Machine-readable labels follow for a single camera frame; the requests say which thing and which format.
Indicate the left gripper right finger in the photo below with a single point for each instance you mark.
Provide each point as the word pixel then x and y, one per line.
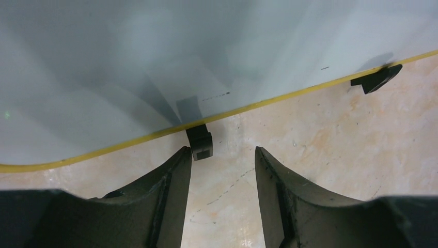
pixel 296 212

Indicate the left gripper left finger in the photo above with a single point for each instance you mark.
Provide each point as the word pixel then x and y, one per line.
pixel 148 212

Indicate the yellow-framed whiteboard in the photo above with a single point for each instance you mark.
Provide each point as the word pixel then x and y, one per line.
pixel 83 78

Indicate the black whiteboard foot left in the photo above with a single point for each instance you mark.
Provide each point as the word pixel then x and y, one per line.
pixel 200 140

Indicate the black whiteboard foot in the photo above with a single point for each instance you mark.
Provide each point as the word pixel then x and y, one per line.
pixel 372 82
pixel 200 140

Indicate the black whiteboard foot right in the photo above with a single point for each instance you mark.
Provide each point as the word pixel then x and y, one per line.
pixel 372 82

